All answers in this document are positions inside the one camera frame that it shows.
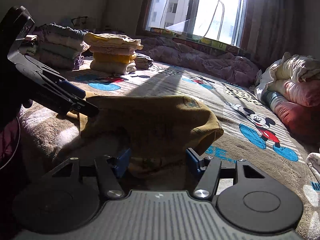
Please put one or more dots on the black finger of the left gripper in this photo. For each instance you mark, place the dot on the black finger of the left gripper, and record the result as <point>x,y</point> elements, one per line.
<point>83,107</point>

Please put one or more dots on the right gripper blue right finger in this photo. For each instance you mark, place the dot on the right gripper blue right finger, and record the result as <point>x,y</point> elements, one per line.
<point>195,163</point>

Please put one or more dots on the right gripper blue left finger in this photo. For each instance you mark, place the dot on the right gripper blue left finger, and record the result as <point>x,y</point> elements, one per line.
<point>121,163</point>

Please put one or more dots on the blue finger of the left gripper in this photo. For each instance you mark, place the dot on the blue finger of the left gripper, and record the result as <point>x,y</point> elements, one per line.
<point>70,91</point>

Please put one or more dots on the mustard yellow printed child shirt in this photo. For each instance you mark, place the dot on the mustard yellow printed child shirt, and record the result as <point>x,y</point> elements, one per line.
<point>157,129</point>

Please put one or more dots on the maroon sleeved left forearm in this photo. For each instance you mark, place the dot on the maroon sleeved left forearm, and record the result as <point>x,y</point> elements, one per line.
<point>10,129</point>

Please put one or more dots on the left stack folded clothes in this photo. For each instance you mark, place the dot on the left stack folded clothes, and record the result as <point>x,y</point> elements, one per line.
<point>56,46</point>

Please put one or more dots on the small grey folded clothes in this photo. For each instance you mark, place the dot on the small grey folded clothes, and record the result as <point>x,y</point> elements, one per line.
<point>143,61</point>

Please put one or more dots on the folded cream garment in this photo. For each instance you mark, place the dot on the folded cream garment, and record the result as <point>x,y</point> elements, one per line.
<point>113,67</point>

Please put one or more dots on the folded orange knit garment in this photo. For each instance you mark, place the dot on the folded orange knit garment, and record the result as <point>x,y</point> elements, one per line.
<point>125,59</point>

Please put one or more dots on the folded yellow top garment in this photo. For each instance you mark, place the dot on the folded yellow top garment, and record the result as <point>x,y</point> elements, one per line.
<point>112,40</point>

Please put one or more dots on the Mickey Mouse plush blanket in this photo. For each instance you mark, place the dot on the Mickey Mouse plush blanket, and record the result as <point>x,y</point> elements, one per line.
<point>250,130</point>

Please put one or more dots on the folded pink garment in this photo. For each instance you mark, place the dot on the folded pink garment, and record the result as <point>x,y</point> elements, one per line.
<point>112,50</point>

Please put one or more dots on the purple crumpled quilt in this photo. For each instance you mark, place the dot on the purple crumpled quilt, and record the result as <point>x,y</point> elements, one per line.
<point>234,69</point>

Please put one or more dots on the rolled colourful duvet pile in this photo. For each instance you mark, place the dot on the rolled colourful duvet pile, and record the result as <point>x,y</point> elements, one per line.
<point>290,88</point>

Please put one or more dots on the dark striped curtain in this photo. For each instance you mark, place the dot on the dark striped curtain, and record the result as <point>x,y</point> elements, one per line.
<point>273,27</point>

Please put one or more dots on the window with frame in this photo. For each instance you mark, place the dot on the window with frame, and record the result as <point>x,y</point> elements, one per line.
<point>221,20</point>

